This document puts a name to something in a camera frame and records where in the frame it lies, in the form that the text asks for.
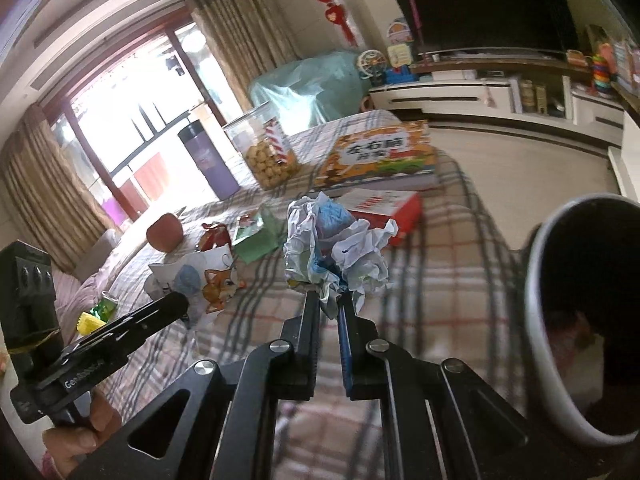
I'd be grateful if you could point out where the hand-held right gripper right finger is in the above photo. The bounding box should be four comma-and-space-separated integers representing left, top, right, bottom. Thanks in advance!
336, 290, 616, 480

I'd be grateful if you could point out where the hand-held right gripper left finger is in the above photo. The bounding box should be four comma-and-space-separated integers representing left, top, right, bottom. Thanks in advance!
65, 287, 323, 480

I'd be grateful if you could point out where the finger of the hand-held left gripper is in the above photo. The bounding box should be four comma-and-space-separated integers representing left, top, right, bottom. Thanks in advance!
62, 291, 191, 361

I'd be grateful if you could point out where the white printed plastic bag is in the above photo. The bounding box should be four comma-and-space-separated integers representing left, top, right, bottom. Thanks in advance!
145, 246, 242, 328

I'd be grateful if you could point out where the orange red snack packet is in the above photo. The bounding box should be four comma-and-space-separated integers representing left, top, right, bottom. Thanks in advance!
199, 221, 232, 253

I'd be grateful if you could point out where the white blue paper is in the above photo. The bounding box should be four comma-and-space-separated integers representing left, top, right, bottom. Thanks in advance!
283, 191, 399, 318

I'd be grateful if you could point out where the green paper sheet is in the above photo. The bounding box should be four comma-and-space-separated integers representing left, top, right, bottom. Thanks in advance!
231, 207, 281, 263

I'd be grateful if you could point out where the white trash bin black liner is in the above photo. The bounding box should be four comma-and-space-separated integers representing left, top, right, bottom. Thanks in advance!
522, 193, 640, 451

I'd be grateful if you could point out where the person's left hand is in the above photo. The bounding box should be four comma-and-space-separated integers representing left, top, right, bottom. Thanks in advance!
42, 390, 123, 480

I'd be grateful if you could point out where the green snack packet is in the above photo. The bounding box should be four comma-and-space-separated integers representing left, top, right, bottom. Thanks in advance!
92, 291, 121, 322

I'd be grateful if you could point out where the yellow ribbed plastic cup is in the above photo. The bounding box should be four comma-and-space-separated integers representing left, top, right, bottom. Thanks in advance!
77, 310, 108, 336

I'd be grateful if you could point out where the red apple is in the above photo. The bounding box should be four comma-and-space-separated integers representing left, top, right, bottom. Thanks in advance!
146, 212, 182, 253

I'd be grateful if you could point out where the beige window curtain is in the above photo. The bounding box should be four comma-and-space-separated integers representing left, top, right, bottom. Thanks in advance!
185, 0, 301, 78
0, 105, 123, 273

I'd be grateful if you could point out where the plaid blanket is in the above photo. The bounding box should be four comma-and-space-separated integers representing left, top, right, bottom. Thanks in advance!
65, 109, 531, 480

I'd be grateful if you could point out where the red cardboard box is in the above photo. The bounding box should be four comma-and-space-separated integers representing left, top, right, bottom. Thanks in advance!
340, 188, 423, 247

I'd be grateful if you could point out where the balcony glass door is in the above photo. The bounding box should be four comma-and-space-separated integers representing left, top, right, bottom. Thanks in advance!
42, 10, 236, 221

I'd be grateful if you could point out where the purple drink bottle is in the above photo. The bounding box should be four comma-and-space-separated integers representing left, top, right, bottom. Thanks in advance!
177, 121, 241, 200

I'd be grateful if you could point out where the clear cookie jar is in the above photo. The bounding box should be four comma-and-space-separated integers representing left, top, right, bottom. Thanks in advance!
222, 101, 301, 190

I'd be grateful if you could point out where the orange snack box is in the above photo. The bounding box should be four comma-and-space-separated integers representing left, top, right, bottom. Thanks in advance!
314, 120, 437, 191

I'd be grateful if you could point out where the teal covered furniture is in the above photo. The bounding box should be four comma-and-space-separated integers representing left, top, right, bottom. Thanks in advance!
248, 51, 373, 128

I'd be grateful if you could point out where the white television cabinet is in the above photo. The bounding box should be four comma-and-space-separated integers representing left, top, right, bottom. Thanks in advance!
369, 52, 626, 128

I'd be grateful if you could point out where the blue toy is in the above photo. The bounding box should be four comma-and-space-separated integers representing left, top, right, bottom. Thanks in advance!
384, 67, 418, 86

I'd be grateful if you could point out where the small round toy fan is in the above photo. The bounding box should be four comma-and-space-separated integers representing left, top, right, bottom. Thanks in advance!
356, 49, 385, 81

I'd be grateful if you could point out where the long thin stick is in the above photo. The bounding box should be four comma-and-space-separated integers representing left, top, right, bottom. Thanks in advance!
400, 0, 426, 53

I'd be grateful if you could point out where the black flat television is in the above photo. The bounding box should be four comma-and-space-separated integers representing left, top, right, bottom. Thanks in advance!
384, 0, 581, 56

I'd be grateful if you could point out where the stacking rings toy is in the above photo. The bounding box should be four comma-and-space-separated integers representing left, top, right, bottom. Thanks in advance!
591, 42, 615, 96

